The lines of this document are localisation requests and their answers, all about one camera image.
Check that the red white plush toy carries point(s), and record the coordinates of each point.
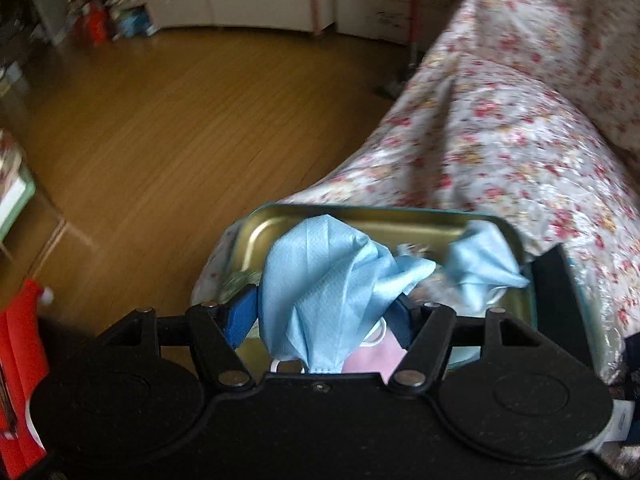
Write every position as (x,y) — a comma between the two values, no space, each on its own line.
(20,340)

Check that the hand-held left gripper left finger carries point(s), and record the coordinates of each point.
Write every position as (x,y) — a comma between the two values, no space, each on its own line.
(242,310)

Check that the pink face mask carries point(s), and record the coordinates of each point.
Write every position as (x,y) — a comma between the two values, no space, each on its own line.
(370,360)

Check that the dark shelf unit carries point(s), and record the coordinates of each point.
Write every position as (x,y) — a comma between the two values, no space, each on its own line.
(25,10)

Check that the green fluffy pompom ball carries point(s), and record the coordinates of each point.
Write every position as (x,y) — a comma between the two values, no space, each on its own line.
(237,284)

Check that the red stick vacuum cleaner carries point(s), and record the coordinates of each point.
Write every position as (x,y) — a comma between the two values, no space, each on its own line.
(415,10)

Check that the red bag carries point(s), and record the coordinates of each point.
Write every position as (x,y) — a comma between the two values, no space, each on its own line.
(92,25)

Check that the black box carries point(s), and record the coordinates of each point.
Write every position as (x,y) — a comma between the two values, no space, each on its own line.
(555,285)

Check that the white low cabinet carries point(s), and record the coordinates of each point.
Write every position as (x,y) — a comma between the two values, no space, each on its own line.
(240,7)

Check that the glass coffee table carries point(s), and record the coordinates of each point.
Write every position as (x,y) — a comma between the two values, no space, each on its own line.
(45,210)

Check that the blue face mask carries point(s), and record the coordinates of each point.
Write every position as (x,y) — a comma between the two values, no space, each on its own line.
(480,260)
(320,285)

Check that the gold metal tray teal rim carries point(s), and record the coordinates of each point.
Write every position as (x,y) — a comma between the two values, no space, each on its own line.
(350,227)

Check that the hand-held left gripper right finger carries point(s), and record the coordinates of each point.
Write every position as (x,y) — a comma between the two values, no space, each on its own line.
(400,320)

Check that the floral sofa cover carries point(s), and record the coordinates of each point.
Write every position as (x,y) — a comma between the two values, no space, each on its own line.
(500,135)

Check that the white printed box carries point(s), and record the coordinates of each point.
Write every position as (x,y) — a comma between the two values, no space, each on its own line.
(375,10)

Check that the teal box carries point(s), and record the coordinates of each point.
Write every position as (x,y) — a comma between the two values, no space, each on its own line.
(135,25)

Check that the green box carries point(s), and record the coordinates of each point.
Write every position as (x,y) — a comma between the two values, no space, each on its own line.
(15,205)

